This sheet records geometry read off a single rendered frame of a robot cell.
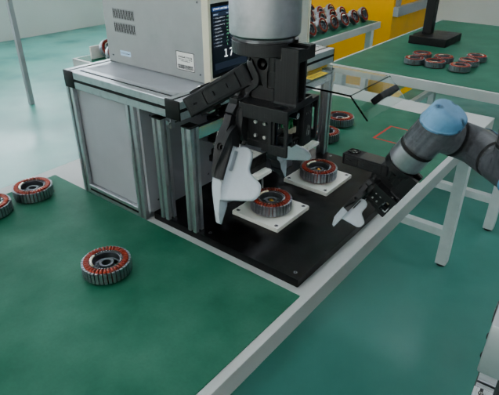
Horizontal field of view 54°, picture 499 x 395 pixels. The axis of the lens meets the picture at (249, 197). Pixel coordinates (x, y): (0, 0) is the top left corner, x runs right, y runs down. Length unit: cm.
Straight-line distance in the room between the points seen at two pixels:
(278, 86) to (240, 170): 10
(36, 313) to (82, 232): 30
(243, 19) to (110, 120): 88
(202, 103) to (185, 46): 66
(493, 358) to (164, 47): 98
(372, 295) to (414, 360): 38
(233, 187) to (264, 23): 18
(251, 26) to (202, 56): 71
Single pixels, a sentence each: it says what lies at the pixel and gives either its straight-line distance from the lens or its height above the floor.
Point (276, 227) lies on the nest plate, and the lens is 125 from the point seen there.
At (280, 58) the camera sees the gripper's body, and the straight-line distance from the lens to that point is 52.
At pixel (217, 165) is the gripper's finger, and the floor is 122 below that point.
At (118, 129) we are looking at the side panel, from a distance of 133.
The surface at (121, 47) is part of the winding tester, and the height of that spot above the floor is 116.
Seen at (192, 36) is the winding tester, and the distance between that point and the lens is 122.
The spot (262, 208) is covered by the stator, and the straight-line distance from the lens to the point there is 128.
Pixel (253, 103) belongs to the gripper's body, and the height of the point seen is 129.
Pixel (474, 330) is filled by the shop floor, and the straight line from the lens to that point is 227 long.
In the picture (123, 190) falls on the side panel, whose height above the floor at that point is 80.
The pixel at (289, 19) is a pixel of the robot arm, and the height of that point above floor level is 138.
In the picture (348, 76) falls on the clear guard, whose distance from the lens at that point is 150.
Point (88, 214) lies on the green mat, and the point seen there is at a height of 75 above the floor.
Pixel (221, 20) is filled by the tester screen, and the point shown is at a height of 126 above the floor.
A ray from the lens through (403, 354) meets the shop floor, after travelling 208.
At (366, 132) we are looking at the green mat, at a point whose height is 75.
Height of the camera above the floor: 146
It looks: 29 degrees down
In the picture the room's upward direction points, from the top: straight up
